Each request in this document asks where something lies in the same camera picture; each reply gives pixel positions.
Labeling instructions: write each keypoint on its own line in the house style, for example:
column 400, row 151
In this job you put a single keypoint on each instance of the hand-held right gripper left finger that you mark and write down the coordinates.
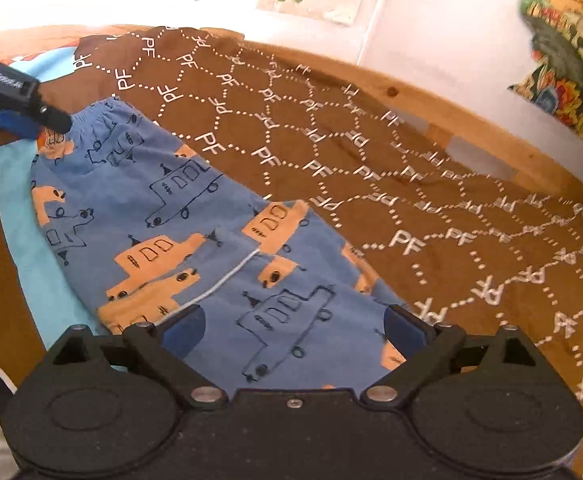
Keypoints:
column 186, row 332

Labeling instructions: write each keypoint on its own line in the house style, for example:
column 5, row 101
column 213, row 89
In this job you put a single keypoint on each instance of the colourful floral cushion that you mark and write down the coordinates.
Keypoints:
column 551, row 35

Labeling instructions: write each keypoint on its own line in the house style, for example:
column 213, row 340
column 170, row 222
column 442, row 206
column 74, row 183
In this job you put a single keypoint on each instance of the blue pants with orange print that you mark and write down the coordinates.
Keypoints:
column 196, row 200

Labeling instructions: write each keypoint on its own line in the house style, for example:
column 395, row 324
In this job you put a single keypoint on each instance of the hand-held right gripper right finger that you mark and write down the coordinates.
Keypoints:
column 404, row 332

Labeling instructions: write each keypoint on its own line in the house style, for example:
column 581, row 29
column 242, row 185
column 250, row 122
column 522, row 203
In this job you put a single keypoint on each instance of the brown patterned blanket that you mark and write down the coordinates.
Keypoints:
column 421, row 200

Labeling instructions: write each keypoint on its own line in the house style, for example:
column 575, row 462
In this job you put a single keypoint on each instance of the wooden bed frame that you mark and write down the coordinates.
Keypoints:
column 411, row 100

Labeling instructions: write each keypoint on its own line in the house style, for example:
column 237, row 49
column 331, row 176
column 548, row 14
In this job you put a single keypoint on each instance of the white wall conduit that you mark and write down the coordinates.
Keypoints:
column 374, row 25

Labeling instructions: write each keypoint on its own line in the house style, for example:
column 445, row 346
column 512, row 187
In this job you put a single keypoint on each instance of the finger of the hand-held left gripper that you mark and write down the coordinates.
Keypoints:
column 14, row 122
column 54, row 119

